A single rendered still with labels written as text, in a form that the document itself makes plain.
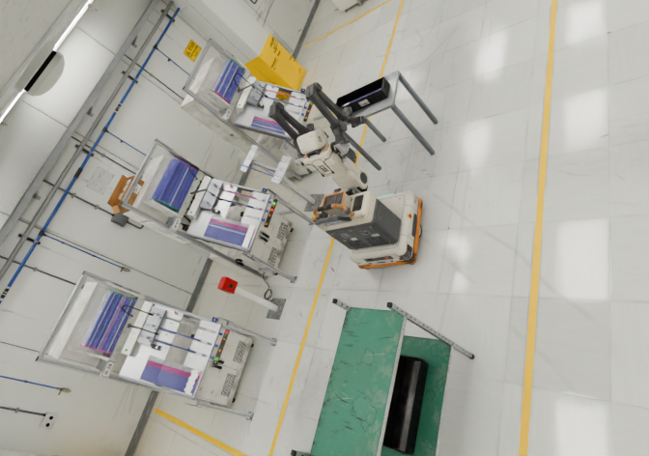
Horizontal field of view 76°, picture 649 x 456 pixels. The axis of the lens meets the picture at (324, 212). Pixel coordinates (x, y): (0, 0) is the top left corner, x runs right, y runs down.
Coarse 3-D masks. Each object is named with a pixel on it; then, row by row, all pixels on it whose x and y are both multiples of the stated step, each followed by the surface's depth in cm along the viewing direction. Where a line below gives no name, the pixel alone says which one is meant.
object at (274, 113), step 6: (276, 102) 339; (270, 108) 340; (276, 108) 337; (270, 114) 338; (276, 114) 336; (276, 120) 341; (282, 120) 342; (282, 126) 344; (288, 126) 346; (288, 132) 348; (294, 132) 350; (294, 138) 352; (294, 144) 359
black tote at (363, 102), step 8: (376, 80) 391; (384, 80) 385; (360, 88) 403; (368, 88) 401; (376, 88) 399; (384, 88) 383; (344, 96) 417; (352, 96) 415; (360, 96) 412; (368, 96) 387; (376, 96) 385; (384, 96) 383; (336, 104) 419; (352, 104) 402; (360, 104) 399; (368, 104) 397
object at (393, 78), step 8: (392, 72) 399; (400, 72) 397; (392, 80) 393; (400, 80) 401; (392, 88) 387; (408, 88) 408; (392, 96) 381; (416, 96) 415; (376, 104) 391; (384, 104) 382; (392, 104) 375; (424, 104) 425; (360, 112) 402; (368, 112) 393; (376, 112) 388; (400, 112) 383; (368, 120) 464; (408, 120) 392; (432, 120) 439; (376, 128) 473; (344, 136) 428; (416, 136) 405; (352, 144) 436; (424, 144) 413; (360, 152) 445; (432, 152) 421; (368, 160) 456; (376, 168) 465
